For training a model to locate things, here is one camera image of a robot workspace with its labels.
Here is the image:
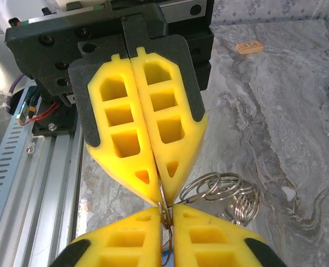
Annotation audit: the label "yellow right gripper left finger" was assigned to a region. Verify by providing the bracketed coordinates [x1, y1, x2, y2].
[49, 206, 165, 267]

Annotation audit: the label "thin red wire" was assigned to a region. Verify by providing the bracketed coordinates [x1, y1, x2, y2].
[28, 101, 62, 122]

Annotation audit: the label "white slotted cable duct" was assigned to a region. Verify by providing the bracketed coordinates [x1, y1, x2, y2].
[0, 91, 39, 225]

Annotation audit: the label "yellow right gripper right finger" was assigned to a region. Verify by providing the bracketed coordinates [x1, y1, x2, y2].
[172, 204, 288, 267]

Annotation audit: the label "small wooden block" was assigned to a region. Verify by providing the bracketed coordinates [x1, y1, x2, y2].
[235, 41, 265, 56]

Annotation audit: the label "silver keyring chain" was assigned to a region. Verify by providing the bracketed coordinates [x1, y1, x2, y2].
[179, 171, 262, 226]

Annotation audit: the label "small controller circuit board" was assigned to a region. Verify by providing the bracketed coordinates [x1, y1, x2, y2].
[16, 103, 38, 126]

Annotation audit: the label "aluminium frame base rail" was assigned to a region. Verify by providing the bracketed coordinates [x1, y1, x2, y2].
[0, 132, 85, 267]

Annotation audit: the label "brass split keyring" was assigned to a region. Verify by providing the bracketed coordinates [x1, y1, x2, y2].
[157, 177, 176, 267]

